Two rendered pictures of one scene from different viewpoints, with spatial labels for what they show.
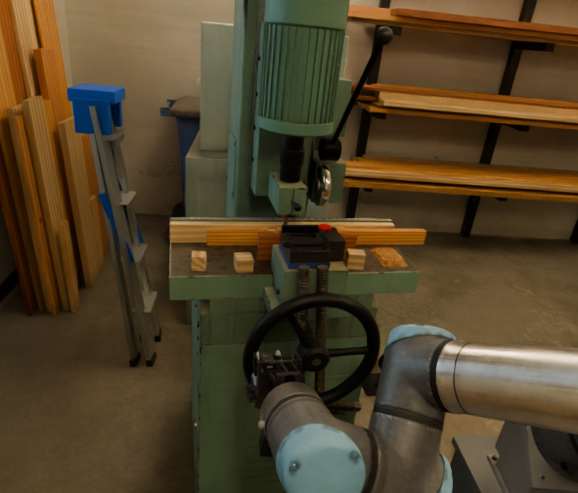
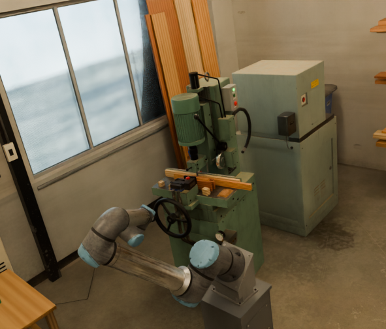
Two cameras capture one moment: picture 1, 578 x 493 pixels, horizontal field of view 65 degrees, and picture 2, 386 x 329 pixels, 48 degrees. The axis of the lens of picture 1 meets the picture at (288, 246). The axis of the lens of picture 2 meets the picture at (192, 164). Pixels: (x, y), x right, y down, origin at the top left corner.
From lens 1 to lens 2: 2.30 m
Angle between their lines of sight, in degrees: 47
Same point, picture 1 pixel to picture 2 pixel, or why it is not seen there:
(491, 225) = not seen: outside the picture
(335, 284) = (183, 197)
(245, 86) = not seen: hidden behind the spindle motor
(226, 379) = (174, 226)
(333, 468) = not seen: hidden behind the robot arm
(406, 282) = (223, 203)
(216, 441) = (176, 251)
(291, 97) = (179, 134)
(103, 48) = (253, 57)
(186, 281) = (155, 189)
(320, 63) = (183, 124)
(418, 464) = (128, 231)
